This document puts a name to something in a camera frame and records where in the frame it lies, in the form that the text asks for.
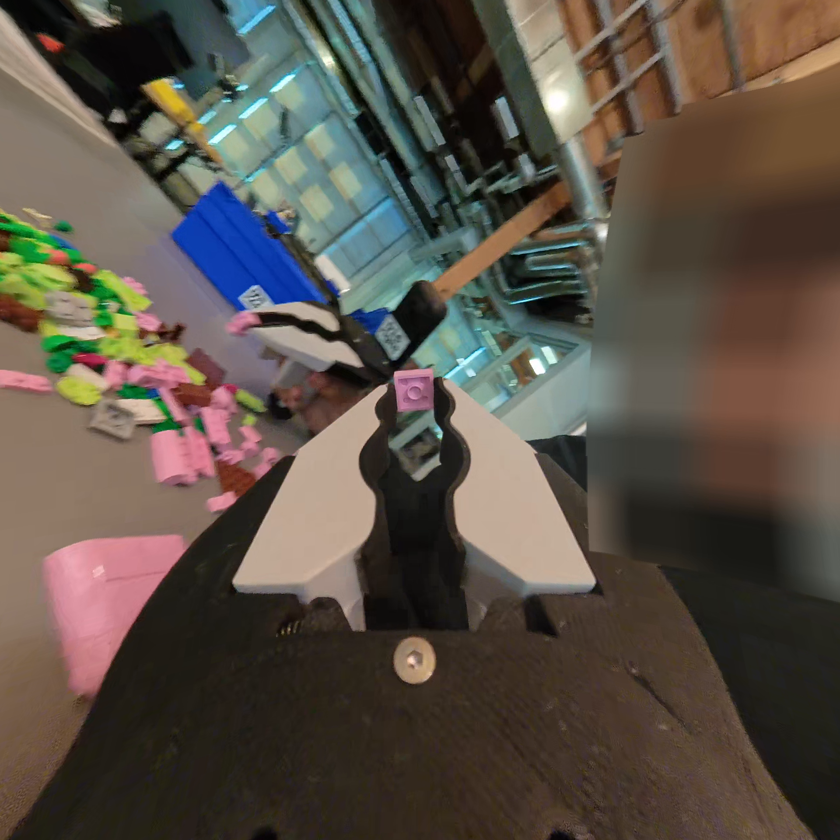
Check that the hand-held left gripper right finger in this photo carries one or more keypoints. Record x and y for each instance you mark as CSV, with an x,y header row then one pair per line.
x,y
518,518

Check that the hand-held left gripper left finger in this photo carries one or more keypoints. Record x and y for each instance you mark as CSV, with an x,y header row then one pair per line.
x,y
315,518

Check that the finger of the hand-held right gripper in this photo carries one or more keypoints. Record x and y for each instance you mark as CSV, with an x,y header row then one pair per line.
x,y
308,348
302,313

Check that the pink toy piece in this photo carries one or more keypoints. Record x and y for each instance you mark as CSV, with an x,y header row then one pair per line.
x,y
244,323

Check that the mauve single-stud plate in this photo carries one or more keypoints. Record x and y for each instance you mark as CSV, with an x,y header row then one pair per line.
x,y
415,390

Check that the person's right hand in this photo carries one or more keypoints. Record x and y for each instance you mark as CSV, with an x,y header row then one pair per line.
x,y
341,403

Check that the blue plastic bin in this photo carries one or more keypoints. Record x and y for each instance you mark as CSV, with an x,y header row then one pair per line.
x,y
249,249

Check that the pile of colourful toy bricks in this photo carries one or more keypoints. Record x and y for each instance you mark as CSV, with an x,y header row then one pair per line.
x,y
98,328

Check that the large pink panel piece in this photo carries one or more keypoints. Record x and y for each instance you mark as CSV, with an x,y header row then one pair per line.
x,y
105,604

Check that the person's black jacket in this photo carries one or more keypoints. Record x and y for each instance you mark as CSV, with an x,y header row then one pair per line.
x,y
774,656

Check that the silver metal duct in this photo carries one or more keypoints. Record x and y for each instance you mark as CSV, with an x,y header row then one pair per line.
x,y
584,177

